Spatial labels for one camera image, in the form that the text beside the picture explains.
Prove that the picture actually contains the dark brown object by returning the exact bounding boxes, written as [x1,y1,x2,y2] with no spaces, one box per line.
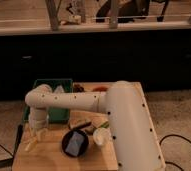
[73,84,85,92]

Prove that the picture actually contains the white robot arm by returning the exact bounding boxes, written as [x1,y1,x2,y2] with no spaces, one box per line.
[25,81,166,171]

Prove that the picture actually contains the black cable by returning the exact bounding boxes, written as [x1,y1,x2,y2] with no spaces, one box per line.
[159,133,191,171]

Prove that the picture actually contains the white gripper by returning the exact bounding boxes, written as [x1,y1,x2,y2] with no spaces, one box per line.
[28,108,49,131]

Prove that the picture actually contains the red bowl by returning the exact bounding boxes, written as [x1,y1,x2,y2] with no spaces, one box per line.
[92,86,108,92]

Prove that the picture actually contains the green plastic tray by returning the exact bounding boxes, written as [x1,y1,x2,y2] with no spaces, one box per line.
[22,78,74,124]

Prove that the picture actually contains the green vegetable toy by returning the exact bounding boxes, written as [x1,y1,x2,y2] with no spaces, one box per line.
[88,120,111,133]

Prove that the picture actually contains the black round plate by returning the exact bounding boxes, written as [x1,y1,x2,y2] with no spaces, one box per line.
[61,129,89,157]

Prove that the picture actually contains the yellow banana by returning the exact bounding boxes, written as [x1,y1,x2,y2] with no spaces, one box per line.
[25,129,47,152]

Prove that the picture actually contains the brown bread piece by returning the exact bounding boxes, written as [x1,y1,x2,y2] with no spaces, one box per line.
[69,119,91,130]

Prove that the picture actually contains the grey blue sponge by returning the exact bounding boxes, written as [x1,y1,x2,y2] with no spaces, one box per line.
[65,131,84,157]

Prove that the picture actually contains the white cup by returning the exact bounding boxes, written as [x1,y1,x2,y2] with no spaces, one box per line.
[93,128,111,147]

